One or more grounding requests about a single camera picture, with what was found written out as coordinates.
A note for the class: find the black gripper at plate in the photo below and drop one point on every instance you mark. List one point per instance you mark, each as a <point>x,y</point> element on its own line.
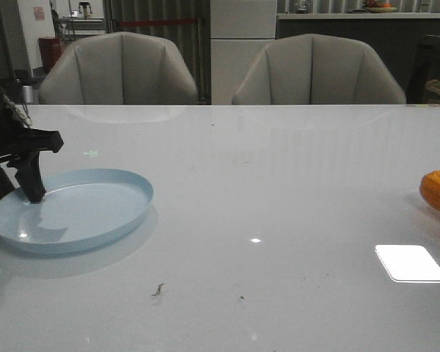
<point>22,149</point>

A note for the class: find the light blue round plate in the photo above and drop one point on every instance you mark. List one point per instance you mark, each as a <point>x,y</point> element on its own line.
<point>80,210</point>

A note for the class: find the red bin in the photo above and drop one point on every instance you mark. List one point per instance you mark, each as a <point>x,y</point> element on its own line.
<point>50,51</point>

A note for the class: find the left beige upholstered chair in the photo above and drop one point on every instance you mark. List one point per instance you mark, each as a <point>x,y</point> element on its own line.
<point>120,68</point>

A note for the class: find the beige upholstered chair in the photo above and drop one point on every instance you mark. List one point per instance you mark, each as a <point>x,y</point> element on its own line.
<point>317,69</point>
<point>120,68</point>

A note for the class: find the red barrier belt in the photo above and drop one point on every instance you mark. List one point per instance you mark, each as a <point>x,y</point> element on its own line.
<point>157,22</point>

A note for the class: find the white cabinet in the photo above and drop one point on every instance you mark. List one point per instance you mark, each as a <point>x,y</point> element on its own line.
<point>238,29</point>

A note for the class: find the right beige upholstered chair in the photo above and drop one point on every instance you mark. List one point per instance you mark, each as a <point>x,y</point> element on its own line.
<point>317,69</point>

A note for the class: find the fruit bowl on counter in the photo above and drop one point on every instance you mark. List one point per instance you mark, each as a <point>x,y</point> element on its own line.
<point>377,6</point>

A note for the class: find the dark wooden side chair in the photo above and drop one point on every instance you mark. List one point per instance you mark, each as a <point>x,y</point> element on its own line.
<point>426,67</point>

